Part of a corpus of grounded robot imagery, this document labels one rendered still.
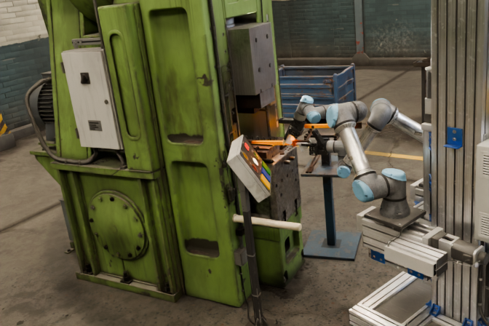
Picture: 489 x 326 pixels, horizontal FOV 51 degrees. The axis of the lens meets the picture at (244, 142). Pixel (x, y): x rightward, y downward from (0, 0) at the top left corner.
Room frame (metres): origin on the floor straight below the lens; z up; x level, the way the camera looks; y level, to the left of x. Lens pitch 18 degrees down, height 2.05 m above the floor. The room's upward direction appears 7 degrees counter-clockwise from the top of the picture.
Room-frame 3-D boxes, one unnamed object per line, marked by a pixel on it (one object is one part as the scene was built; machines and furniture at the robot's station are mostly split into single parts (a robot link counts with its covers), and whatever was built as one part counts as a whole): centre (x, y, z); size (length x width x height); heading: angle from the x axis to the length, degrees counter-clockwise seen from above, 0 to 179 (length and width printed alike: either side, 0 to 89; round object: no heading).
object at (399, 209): (2.40, -0.73, 0.87); 0.15 x 0.15 x 0.10
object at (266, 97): (3.29, 0.00, 1.32); 0.42 x 0.20 x 0.10; 60
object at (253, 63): (3.33, -0.02, 1.56); 0.42 x 0.39 x 0.40; 60
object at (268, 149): (3.29, 0.00, 0.96); 0.42 x 0.20 x 0.09; 60
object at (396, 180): (2.40, -0.72, 0.98); 0.13 x 0.12 x 0.14; 106
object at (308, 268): (3.16, -0.22, 0.01); 0.58 x 0.39 x 0.01; 150
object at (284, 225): (2.84, -0.08, 0.62); 0.44 x 0.05 x 0.05; 60
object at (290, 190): (3.35, -0.02, 0.69); 0.56 x 0.38 x 0.45; 60
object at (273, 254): (3.35, -0.02, 0.23); 0.55 x 0.37 x 0.47; 60
